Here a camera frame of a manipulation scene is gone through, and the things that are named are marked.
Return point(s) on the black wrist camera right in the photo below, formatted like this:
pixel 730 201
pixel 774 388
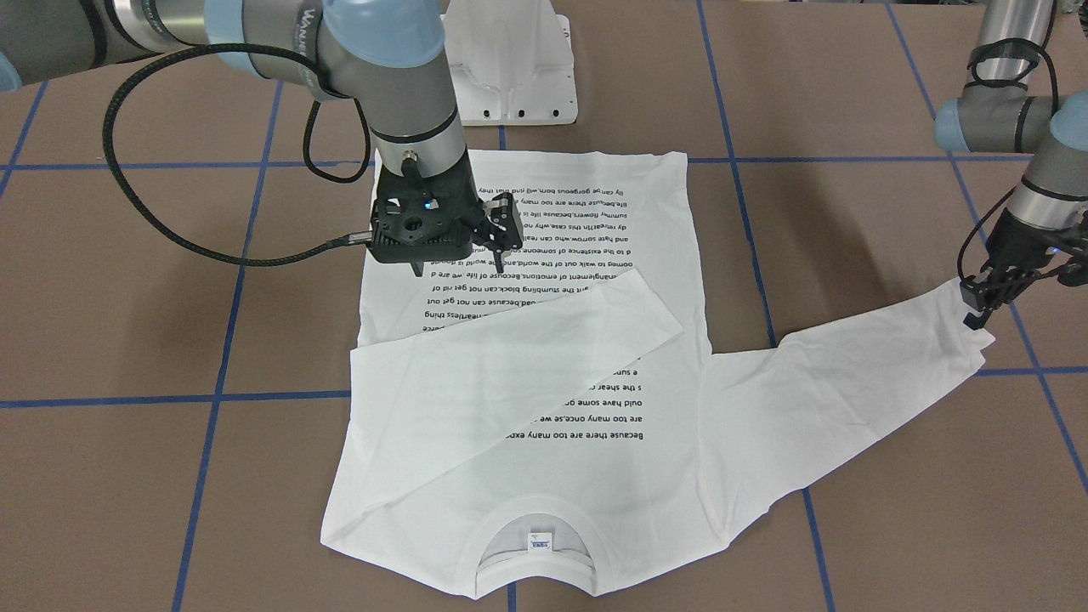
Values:
pixel 412 228

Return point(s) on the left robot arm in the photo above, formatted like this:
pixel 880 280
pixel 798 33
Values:
pixel 1010 105

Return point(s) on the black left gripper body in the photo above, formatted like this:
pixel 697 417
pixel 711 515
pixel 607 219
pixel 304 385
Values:
pixel 1022 244

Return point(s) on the white camera pole base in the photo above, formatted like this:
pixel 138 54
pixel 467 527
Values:
pixel 511 63

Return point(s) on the white long-sleeve printed shirt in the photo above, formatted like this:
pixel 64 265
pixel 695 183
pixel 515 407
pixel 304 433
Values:
pixel 568 419

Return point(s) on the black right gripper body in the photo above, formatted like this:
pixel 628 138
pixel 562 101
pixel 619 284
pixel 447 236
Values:
pixel 495 226

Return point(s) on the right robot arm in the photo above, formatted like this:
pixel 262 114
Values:
pixel 387 57

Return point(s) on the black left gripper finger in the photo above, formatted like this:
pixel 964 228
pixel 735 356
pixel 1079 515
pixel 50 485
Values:
pixel 981 305

